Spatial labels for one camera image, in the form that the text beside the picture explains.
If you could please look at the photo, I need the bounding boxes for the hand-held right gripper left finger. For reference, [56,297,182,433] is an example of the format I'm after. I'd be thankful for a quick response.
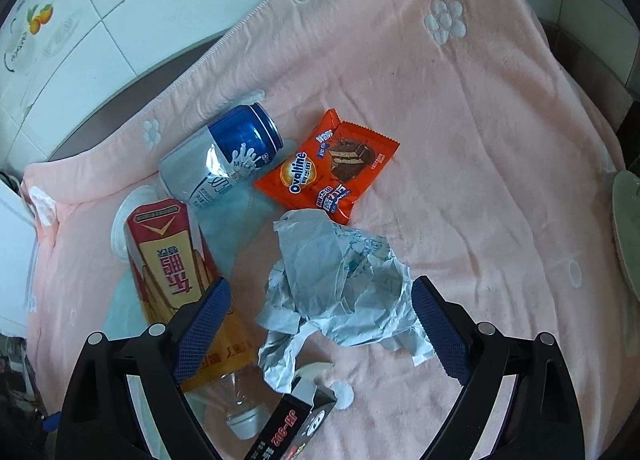
[54,276,233,460]

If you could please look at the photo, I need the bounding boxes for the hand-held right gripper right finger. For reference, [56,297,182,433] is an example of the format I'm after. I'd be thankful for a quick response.
[411,275,586,460]

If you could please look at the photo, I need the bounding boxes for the white paper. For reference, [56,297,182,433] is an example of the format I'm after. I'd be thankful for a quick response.
[256,208,436,394]

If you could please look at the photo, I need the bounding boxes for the red yellow label plastic bottle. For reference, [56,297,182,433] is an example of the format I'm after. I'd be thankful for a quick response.
[125,198,269,441]

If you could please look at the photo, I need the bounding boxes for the small black cardboard box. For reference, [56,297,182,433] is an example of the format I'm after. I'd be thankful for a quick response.
[242,372,339,460]

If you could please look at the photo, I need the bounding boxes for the blue white drink can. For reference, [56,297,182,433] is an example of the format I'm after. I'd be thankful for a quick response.
[159,103,285,211]

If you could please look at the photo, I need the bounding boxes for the pink flower blanket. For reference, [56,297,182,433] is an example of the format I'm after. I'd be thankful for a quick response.
[20,0,628,460]

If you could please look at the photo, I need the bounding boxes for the orange snack packet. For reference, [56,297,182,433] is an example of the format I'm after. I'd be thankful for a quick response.
[252,108,401,226]

